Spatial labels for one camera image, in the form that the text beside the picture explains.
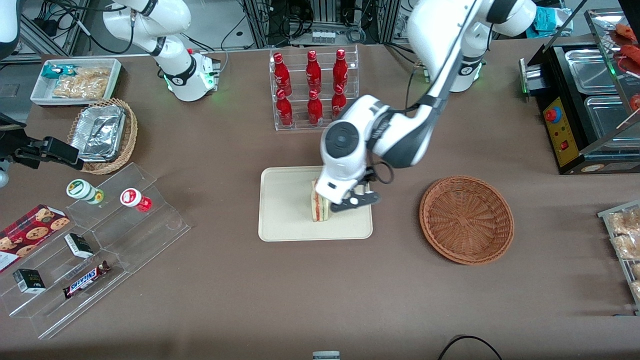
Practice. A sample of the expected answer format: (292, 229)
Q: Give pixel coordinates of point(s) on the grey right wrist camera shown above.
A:
(3, 178)

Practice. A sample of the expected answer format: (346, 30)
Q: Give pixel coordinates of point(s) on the clear bag of crackers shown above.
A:
(82, 84)

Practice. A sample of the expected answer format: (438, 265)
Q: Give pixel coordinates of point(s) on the small grey device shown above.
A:
(326, 355)

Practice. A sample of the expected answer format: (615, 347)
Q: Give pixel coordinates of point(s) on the red emergency stop button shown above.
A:
(552, 115)

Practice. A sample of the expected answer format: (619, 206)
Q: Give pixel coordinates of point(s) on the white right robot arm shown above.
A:
(185, 75)

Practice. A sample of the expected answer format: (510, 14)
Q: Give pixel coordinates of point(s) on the small black carton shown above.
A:
(29, 281)
(78, 245)

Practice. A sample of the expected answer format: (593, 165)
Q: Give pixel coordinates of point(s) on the clear acrylic stepped stand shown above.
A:
(150, 240)

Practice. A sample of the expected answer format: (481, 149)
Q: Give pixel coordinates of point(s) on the triangular sandwich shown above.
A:
(320, 210)

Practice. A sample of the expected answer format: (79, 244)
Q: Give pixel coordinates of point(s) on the wrapped bread package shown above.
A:
(627, 247)
(627, 221)

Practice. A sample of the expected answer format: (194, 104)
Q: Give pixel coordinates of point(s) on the red chocolate chip cookie box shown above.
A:
(30, 232)

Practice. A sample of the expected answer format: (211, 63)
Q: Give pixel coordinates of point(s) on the large brown wicker basket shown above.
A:
(465, 220)

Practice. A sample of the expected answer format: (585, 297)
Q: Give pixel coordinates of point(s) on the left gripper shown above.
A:
(365, 178)

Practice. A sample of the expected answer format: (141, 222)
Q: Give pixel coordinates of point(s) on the stainless steel warmer pan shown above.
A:
(590, 72)
(607, 117)

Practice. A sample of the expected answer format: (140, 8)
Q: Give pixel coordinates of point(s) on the teal snack packet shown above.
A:
(55, 71)

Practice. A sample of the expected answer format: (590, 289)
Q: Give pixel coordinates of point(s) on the aluminium foil container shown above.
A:
(97, 132)

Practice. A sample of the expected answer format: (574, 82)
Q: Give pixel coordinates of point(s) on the black food warmer machine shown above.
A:
(575, 125)

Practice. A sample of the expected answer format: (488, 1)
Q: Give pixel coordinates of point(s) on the Snickers chocolate bar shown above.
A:
(86, 280)

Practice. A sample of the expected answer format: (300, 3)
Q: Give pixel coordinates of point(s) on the tray of packaged bread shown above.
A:
(607, 214)

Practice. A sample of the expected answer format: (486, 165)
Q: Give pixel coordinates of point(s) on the small tan wicker basket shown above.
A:
(131, 130)

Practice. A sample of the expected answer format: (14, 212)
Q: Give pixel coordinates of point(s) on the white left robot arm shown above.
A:
(400, 135)

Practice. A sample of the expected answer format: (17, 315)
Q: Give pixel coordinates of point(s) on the green white yogurt bottle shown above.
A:
(82, 190)

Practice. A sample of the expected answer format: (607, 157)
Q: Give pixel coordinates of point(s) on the clear acrylic bottle rack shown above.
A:
(300, 125)

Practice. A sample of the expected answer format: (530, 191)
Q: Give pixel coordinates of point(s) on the cream plastic serving tray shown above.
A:
(285, 210)

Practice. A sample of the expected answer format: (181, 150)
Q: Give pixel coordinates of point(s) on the white rectangular snack bin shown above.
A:
(40, 92)

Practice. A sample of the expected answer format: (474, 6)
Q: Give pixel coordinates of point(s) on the red cola bottle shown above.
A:
(284, 110)
(281, 75)
(313, 72)
(315, 109)
(340, 70)
(337, 104)

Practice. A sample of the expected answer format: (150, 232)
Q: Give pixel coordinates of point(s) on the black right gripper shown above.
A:
(26, 149)

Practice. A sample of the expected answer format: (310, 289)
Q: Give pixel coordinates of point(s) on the red white yogurt bottle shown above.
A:
(134, 198)

